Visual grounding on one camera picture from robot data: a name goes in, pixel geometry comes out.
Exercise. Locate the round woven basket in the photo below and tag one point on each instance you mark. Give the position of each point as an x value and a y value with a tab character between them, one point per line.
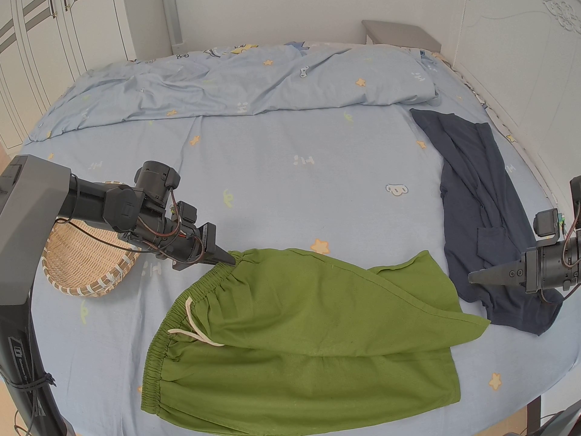
81	261

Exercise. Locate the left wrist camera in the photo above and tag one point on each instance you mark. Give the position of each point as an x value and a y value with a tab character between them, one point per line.
186	216

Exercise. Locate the dark blue garment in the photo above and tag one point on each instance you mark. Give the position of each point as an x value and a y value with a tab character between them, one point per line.
481	207

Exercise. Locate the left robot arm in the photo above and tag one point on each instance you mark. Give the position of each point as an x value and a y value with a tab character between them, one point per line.
27	225

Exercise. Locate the pale blue quilt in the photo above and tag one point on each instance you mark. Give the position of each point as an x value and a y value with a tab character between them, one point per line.
249	84

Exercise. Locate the white wardrobe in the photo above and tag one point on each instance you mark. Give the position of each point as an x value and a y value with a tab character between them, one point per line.
54	39

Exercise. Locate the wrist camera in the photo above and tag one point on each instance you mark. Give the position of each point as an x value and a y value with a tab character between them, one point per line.
186	216
546	223

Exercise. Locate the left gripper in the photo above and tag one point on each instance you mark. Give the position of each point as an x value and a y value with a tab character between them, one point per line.
195	252

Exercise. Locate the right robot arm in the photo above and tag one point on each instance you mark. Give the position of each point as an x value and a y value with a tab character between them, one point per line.
576	202

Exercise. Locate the bed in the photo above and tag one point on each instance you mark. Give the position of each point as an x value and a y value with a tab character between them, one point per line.
295	175

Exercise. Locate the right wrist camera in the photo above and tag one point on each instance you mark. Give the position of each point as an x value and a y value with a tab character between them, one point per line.
546	223

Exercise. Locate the grey bedside table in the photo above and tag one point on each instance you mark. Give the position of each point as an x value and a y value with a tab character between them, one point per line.
399	34

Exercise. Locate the grey wall duct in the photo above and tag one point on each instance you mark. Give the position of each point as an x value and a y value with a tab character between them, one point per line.
171	7

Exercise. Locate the green shorts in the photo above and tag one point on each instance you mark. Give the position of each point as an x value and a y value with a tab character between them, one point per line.
295	334

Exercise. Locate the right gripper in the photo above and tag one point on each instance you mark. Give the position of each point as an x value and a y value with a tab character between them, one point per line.
553	266

